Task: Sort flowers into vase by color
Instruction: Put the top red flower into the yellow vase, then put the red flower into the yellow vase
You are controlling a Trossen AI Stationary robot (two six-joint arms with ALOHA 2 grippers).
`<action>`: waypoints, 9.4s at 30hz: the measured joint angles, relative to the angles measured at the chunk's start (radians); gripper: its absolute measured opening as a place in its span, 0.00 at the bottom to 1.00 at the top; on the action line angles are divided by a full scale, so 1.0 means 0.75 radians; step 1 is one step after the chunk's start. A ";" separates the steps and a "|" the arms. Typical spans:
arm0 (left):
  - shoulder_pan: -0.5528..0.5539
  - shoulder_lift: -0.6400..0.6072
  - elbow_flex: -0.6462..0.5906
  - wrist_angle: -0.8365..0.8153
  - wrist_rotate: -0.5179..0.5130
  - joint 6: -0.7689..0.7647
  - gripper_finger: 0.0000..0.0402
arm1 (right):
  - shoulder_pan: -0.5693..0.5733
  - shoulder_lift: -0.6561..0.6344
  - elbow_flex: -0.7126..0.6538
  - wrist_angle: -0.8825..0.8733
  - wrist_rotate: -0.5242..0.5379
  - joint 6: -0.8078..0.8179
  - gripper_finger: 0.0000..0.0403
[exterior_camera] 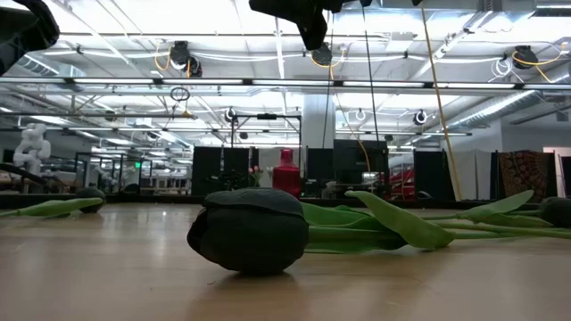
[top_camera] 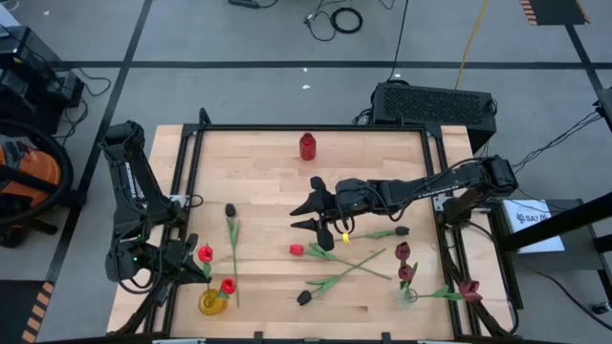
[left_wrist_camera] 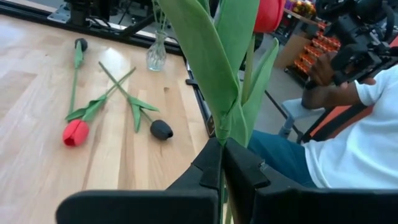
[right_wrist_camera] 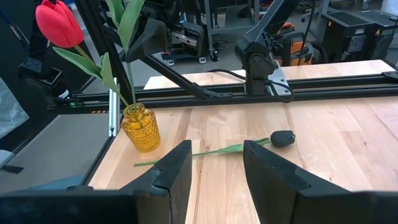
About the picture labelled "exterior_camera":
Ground black partition panel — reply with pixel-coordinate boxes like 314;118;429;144
413;149;454;200
191;145;260;196

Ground white robot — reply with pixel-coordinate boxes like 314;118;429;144
12;122;53;179

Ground black hanging cable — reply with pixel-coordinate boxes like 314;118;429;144
360;4;381;144

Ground yellow cable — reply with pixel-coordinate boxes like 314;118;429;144
418;0;463;201

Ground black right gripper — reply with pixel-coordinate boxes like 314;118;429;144
248;0;345;52

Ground red vase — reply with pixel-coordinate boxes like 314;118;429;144
271;148;302;199

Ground black artificial tulip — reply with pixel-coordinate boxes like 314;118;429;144
0;185;108;220
186;186;559;276
418;189;571;229

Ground patterned rug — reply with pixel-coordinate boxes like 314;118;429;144
497;149;559;200

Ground red artificial tulip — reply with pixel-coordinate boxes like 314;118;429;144
301;201;571;241

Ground ceiling cable reel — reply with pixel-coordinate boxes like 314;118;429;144
310;42;335;67
169;39;204;78
512;44;540;70

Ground pink flowers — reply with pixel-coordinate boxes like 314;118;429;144
248;164;265;187

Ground long ceiling light bar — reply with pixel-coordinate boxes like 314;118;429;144
0;75;571;92

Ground black monitor screen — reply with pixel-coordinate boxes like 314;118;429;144
333;138;389;173

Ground silver ventilation duct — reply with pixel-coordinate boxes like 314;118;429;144
15;44;86;78
445;70;571;131

